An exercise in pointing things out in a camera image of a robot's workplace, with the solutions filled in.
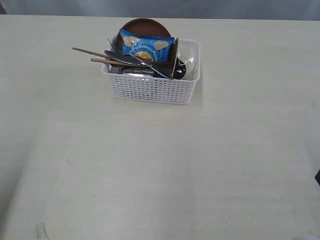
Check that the dark red wooden spoon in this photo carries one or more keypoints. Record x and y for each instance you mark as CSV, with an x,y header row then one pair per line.
x,y
179,69

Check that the white ceramic bowl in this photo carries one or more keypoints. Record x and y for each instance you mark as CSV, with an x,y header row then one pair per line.
x,y
188,51

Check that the silver fork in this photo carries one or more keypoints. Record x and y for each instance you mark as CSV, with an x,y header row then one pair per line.
x,y
113,45

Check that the blue chips bag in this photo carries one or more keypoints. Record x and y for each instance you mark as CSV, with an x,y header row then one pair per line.
x,y
148,48

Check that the silver table knife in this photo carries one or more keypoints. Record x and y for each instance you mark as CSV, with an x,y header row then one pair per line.
x,y
134,61

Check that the white perforated plastic basket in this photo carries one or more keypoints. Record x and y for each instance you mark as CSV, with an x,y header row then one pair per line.
x,y
149,89

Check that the shiny steel cup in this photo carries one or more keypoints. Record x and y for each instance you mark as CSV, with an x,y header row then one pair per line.
x,y
137,71

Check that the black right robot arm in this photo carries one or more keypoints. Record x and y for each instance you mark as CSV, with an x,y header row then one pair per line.
x,y
317,177

